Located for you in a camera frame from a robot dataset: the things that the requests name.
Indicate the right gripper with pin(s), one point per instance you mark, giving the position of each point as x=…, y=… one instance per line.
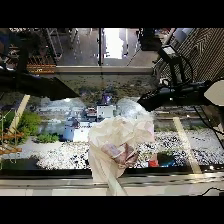
x=154, y=98

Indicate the white garment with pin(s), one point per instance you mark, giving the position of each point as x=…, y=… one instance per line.
x=113, y=140

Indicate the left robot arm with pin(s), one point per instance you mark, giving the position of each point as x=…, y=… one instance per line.
x=30, y=83

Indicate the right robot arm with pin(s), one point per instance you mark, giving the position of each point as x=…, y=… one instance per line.
x=200, y=92

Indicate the silver frame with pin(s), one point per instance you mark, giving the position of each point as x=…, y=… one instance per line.
x=66, y=184

